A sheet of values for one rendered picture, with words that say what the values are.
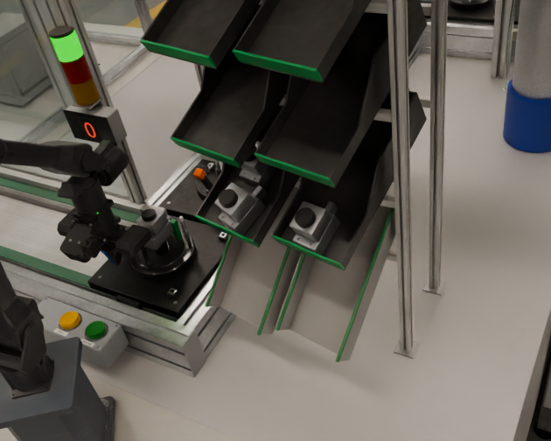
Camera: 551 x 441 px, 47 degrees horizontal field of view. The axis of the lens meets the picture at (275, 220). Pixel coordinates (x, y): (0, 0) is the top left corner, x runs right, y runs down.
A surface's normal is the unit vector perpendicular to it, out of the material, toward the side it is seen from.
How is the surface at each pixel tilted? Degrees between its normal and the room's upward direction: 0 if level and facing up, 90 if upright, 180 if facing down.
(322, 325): 45
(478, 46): 90
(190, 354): 90
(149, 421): 0
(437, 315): 0
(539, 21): 90
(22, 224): 0
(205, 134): 25
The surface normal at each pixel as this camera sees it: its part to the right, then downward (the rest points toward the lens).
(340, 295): -0.54, -0.11
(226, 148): -0.40, -0.43
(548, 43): -0.33, 0.66
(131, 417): -0.15, -0.74
